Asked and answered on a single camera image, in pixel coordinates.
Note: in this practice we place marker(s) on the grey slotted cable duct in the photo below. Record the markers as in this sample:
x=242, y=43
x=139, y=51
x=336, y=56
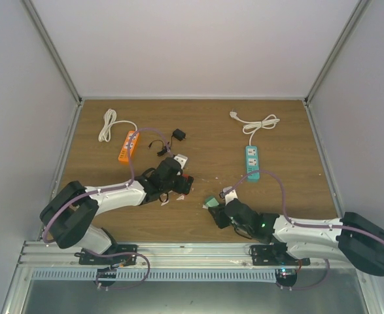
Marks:
x=86, y=274

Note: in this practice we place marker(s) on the aluminium front rail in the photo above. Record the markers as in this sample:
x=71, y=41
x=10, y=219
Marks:
x=160, y=255

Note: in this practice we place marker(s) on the green plug adapter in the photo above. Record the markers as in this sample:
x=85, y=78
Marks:
x=211, y=201

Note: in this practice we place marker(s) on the orange power strip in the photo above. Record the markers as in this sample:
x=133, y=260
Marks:
x=128, y=147

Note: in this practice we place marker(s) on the right aluminium frame post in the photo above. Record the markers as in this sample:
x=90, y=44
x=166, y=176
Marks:
x=348, y=29

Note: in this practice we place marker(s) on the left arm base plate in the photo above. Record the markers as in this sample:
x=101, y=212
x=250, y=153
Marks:
x=119, y=254

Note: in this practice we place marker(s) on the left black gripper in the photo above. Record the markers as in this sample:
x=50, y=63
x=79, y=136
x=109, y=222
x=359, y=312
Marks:
x=182, y=187

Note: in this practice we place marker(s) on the red cube socket adapter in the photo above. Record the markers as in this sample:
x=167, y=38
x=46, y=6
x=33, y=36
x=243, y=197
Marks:
x=187, y=184

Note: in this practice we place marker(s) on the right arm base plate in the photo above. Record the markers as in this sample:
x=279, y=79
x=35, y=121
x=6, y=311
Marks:
x=274, y=255

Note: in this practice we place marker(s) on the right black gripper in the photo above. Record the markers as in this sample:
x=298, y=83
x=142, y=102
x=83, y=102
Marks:
x=219, y=217

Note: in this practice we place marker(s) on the black power adapter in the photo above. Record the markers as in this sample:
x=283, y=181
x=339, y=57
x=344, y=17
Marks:
x=179, y=135

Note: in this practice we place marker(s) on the aluminium frame post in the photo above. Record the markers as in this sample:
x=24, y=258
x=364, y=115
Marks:
x=50, y=46
x=348, y=29

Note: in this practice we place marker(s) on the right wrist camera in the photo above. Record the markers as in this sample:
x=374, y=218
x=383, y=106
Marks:
x=228, y=194

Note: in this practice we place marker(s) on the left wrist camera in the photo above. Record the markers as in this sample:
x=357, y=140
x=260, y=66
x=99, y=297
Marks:
x=181, y=159

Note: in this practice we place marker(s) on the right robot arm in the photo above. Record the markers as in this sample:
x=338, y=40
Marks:
x=352, y=238

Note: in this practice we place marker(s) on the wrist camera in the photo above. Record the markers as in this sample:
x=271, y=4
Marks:
x=181, y=159
x=228, y=194

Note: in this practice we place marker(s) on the left aluminium frame post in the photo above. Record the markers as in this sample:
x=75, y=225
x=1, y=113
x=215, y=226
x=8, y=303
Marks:
x=50, y=46

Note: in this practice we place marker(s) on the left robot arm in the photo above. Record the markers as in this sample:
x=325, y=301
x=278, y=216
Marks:
x=68, y=217

